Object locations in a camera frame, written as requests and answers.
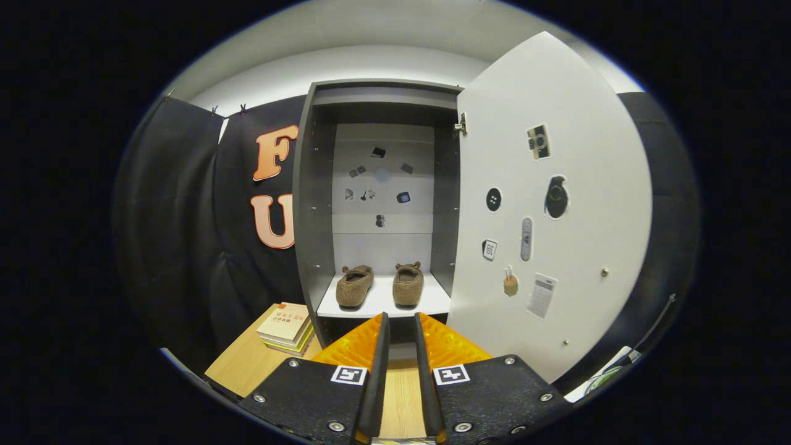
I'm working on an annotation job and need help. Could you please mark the dark grey shoe cabinet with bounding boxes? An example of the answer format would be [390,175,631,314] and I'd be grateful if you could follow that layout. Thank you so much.
[292,78,464,359]

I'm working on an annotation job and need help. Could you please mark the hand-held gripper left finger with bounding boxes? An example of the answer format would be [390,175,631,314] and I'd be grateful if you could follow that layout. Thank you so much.
[237,311,391,444]

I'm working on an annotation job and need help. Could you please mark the black backdrop cloth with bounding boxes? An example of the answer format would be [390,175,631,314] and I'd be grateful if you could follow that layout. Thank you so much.
[111,91,702,396]

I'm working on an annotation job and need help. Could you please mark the brown fuzzy shoe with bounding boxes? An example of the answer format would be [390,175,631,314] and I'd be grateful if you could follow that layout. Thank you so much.
[392,261,425,308]
[336,265,375,309]

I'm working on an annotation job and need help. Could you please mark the beige shoe cabinet door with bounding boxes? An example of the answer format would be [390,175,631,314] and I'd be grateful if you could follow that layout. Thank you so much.
[446,31,654,385]

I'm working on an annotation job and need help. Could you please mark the white and green object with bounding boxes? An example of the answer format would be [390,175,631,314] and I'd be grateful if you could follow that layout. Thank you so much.
[564,346,643,404]

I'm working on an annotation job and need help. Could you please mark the row of black cloth clips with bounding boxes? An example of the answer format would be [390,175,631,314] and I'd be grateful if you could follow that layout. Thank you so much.
[162,90,249,118]

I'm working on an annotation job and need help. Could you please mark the orange and white cover book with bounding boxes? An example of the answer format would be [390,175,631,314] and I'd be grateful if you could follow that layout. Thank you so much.
[256,302,311,345]

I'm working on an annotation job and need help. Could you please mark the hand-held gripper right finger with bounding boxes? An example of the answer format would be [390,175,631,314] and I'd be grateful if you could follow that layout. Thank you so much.
[413,311,573,444]

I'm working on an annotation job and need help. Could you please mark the yellow-edged book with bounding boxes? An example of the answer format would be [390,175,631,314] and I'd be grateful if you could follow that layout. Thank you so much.
[263,328,314,353]

